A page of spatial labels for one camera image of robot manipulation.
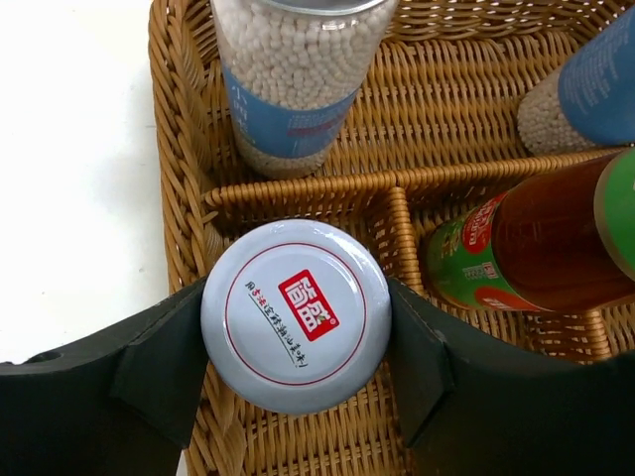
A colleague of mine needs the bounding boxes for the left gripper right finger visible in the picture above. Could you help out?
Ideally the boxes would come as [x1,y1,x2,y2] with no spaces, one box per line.
[388,280,634,475]

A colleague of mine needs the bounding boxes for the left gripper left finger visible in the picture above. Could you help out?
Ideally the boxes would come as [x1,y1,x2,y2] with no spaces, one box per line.
[1,280,207,475]

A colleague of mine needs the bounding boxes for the red sauce bottle yellow cap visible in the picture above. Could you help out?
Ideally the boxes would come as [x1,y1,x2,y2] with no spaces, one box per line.
[424,149,634,312]

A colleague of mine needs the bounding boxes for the dark paste jar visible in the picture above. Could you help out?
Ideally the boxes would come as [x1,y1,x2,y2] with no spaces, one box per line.
[200,219,391,415]

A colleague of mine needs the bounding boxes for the tall blue label jar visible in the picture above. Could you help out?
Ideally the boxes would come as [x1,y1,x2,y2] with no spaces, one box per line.
[517,8,634,156]

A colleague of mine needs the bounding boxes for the brown wicker divided tray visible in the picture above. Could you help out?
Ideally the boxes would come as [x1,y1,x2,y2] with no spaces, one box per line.
[149,1,634,475]

